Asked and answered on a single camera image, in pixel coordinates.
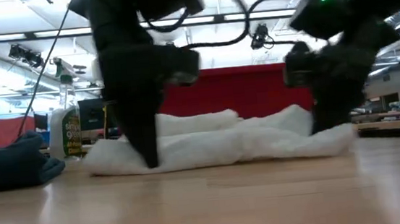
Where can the green-label spray cleaner bottle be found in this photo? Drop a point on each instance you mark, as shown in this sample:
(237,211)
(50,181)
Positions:
(64,134)

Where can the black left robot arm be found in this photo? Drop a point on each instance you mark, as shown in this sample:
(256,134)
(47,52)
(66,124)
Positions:
(119,17)

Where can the wooden workbench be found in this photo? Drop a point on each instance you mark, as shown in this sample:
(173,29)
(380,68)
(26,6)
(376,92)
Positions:
(393,124)

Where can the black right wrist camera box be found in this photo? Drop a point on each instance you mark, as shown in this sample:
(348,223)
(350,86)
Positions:
(322,10)

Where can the white fluffy blanket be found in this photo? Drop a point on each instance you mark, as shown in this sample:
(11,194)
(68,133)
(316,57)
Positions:
(225,146)

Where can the red plastic laundry bin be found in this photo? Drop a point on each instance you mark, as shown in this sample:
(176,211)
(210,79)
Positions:
(249,89)

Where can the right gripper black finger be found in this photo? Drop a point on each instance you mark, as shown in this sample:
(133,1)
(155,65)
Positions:
(337,109)

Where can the black horizontal frame crossbar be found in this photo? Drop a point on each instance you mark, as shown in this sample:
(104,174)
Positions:
(51,33)

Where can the thin black diagonal rod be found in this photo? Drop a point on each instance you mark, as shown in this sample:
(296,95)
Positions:
(42,71)

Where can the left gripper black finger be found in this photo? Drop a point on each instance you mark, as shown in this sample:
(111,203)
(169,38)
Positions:
(145,131)

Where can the dark teal towel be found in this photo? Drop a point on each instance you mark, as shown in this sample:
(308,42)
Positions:
(8,165)

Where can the red fabric partition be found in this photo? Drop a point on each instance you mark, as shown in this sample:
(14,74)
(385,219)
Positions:
(5,132)

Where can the black computer monitor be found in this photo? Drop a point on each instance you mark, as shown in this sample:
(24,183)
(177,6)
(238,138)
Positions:
(91,116)

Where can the long black ceiling camera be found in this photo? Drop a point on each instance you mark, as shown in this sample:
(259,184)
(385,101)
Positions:
(24,55)

